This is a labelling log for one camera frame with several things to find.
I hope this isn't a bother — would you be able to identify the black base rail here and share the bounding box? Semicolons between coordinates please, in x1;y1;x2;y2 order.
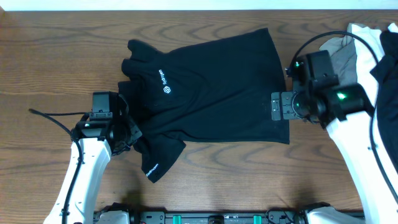
93;210;364;224

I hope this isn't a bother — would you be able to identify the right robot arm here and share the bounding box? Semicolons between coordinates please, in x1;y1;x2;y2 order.
271;50;397;223

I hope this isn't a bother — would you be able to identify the grey garment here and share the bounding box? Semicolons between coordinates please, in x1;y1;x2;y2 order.
319;36;358;86

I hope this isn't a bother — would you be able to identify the black polo shirt with logo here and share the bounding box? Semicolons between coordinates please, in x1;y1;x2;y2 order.
118;28;290;182

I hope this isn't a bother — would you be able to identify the white garment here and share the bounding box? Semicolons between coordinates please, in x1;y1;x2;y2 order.
346;22;398;175

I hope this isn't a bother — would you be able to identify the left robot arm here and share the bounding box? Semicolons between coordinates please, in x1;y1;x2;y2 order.
44;91;142;224

